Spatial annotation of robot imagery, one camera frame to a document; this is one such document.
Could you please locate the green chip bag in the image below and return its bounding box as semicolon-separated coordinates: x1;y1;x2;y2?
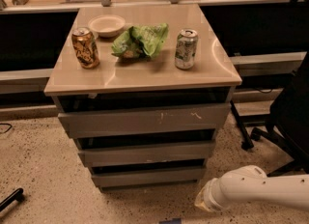
111;23;169;59

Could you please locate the orange soda can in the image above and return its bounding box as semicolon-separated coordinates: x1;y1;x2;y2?
71;27;99;69

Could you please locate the grey drawer cabinet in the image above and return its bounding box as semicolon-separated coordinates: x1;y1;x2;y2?
43;3;243;193

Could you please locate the grey top drawer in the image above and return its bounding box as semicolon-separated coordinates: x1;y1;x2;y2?
58;103;230;139

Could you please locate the black office chair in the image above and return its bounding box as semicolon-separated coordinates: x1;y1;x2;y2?
250;52;309;177

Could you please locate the grey middle drawer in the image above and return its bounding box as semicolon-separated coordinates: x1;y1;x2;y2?
78;141;215;167

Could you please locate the black floor cable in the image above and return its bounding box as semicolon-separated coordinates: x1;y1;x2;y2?
0;122;14;135

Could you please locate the white paper bowl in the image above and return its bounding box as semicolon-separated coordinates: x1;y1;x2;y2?
88;14;126;38

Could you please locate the black chair leg left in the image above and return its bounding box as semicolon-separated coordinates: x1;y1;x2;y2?
0;188;24;212

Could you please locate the black metal desk leg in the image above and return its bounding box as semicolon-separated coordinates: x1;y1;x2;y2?
230;101;254;151

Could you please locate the white green soda can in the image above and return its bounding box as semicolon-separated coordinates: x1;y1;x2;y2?
175;29;198;70

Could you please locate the long desk with rail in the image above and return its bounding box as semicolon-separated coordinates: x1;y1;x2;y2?
1;0;309;105

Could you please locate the grey drawer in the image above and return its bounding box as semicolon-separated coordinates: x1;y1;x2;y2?
58;103;230;139
78;141;215;167
92;166;206;188

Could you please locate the grey bottom drawer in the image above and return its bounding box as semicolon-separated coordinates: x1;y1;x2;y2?
92;166;206;188

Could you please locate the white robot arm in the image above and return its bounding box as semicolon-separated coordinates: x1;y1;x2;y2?
195;165;309;212

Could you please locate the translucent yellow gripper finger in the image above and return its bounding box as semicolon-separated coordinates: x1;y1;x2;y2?
194;186;209;211

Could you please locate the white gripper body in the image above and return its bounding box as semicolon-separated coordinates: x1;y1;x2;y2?
202;178;227;212

